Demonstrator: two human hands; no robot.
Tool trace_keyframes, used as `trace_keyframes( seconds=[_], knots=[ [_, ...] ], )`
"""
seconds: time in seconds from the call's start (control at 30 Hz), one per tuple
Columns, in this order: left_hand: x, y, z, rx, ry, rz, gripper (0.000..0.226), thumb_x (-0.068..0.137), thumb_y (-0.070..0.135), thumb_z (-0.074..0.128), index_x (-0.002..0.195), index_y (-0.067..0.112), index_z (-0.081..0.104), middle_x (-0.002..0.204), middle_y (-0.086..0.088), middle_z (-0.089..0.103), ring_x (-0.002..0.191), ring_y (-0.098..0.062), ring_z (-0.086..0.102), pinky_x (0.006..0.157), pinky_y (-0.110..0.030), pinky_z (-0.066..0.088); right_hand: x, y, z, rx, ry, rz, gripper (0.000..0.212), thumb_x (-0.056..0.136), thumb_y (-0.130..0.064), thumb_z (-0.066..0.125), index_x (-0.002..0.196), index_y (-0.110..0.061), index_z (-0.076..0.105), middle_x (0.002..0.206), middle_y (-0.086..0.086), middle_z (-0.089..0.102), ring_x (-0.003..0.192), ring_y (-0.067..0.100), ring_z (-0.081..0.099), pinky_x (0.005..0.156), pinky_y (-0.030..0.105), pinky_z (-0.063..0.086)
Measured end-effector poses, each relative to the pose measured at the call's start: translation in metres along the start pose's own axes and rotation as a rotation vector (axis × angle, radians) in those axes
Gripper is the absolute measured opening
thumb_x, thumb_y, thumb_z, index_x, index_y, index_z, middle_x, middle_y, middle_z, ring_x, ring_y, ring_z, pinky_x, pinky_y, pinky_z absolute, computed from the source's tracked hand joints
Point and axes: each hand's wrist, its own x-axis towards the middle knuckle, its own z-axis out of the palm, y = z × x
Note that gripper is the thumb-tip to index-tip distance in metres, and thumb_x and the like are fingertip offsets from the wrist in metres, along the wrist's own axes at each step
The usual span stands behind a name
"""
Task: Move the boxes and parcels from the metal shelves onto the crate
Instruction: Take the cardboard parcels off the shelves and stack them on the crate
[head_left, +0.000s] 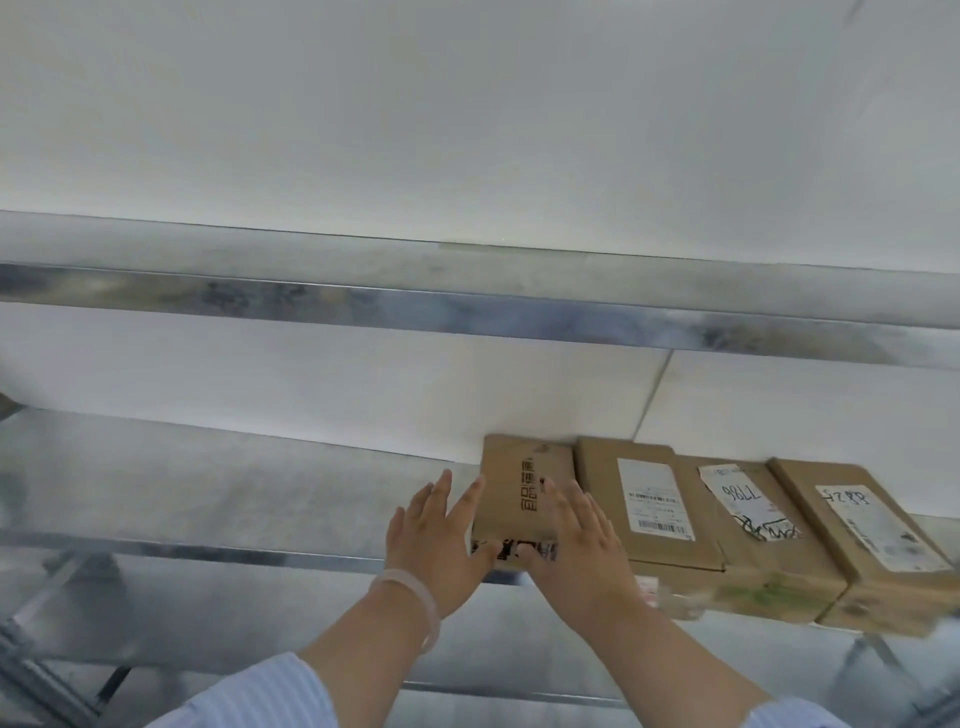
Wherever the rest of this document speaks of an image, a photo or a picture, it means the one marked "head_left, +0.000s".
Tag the person's left hand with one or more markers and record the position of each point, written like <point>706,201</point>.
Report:
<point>435,555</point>

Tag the person's right hand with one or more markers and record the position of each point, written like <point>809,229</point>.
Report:
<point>592,570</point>

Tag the box with barcode label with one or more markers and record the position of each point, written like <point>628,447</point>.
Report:
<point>600,487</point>

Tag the small box with black print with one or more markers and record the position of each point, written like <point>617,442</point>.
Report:
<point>499,457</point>

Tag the box labelled 7786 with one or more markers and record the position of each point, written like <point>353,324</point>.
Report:
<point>780,559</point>

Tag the box labelled 5288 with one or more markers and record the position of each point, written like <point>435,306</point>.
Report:
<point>877,525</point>

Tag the galvanized metal shelf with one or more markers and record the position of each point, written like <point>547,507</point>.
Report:
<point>375,259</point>

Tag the person's left forearm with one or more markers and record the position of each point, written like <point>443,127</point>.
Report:
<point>360,652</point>

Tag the person's right forearm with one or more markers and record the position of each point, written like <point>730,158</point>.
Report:
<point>660,667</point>

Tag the translucent white bangle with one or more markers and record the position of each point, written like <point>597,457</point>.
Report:
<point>427,600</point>

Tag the light blue striped shirt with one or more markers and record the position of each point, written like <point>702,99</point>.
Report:
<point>247,697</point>

